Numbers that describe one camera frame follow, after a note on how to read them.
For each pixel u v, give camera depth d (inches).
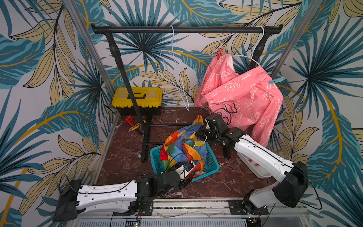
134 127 40.2
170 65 38.1
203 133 26.7
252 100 25.3
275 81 21.3
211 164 32.7
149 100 40.7
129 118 43.2
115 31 31.5
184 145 30.3
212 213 28.9
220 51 34.6
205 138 25.2
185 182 23.6
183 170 22.2
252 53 22.0
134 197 19.0
